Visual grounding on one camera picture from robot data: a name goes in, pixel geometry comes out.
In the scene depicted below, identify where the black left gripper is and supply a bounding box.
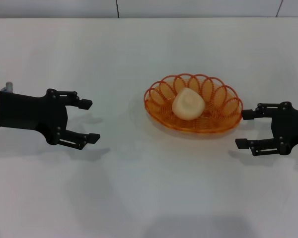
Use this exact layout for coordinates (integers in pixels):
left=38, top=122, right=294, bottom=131
left=0, top=88, right=101, bottom=151

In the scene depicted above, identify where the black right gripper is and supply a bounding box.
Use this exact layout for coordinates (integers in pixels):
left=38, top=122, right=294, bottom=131
left=234, top=101, right=298, bottom=157

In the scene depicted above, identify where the cream steamed bun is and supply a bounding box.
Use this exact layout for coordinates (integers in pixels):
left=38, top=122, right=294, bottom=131
left=171, top=87, right=206, bottom=120

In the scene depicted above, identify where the orange plastic woven basket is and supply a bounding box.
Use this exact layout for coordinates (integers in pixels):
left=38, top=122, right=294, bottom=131
left=143, top=73, right=243, bottom=134

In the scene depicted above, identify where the silver cylindrical connector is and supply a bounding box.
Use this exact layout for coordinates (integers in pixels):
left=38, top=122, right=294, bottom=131
left=0, top=81, right=13, bottom=93

